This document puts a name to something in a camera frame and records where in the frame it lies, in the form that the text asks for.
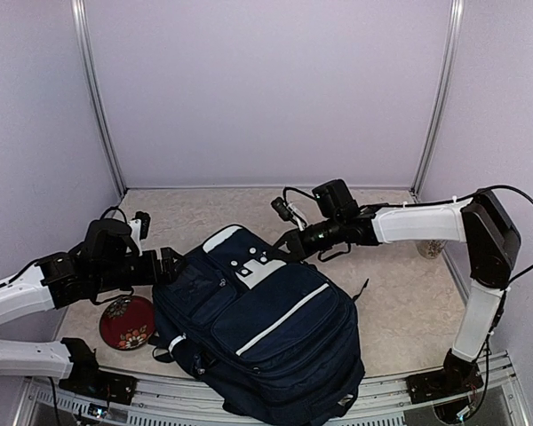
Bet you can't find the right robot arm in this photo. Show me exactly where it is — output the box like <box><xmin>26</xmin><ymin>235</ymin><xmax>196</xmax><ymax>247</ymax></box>
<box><xmin>271</xmin><ymin>179</ymin><xmax>521</xmax><ymax>394</ymax></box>

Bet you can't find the red floral plate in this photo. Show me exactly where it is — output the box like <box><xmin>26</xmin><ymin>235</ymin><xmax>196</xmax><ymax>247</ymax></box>
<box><xmin>99</xmin><ymin>296</ymin><xmax>155</xmax><ymax>351</ymax></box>

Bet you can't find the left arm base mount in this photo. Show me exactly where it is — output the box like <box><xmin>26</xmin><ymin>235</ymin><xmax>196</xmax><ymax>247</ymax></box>
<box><xmin>59</xmin><ymin>337</ymin><xmax>138</xmax><ymax>406</ymax></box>

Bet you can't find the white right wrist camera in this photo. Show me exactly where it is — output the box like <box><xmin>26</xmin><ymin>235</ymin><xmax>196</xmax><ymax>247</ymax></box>
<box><xmin>271</xmin><ymin>197</ymin><xmax>308</xmax><ymax>231</ymax></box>

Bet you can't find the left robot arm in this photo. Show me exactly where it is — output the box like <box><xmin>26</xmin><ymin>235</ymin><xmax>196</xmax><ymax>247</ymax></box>
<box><xmin>0</xmin><ymin>218</ymin><xmax>186</xmax><ymax>395</ymax></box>

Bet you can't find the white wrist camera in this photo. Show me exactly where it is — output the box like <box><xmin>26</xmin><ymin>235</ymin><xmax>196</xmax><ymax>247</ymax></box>
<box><xmin>128</xmin><ymin>211</ymin><xmax>151</xmax><ymax>253</ymax></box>
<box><xmin>271</xmin><ymin>197</ymin><xmax>308</xmax><ymax>231</ymax></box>

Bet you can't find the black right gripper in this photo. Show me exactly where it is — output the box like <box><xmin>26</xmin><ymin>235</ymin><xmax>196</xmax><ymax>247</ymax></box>
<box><xmin>268</xmin><ymin>214</ymin><xmax>345</xmax><ymax>262</ymax></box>

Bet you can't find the aluminium front rail frame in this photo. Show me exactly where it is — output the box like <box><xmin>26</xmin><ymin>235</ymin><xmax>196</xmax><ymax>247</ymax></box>
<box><xmin>15</xmin><ymin>351</ymin><xmax>530</xmax><ymax>425</ymax></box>

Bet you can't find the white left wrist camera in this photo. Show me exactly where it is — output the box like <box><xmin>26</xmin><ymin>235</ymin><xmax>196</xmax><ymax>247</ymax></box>
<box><xmin>128</xmin><ymin>211</ymin><xmax>151</xmax><ymax>253</ymax></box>

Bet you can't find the floral ceramic mug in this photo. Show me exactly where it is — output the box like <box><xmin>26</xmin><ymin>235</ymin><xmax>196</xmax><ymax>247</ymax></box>
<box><xmin>416</xmin><ymin>240</ymin><xmax>447</xmax><ymax>260</ymax></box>

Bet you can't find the navy blue student backpack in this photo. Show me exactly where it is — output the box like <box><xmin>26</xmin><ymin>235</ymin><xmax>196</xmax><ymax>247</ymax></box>
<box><xmin>148</xmin><ymin>224</ymin><xmax>368</xmax><ymax>421</ymax></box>

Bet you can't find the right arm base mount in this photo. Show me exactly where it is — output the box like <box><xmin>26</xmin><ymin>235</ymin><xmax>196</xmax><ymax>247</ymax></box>
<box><xmin>406</xmin><ymin>350</ymin><xmax>484</xmax><ymax>404</ymax></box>

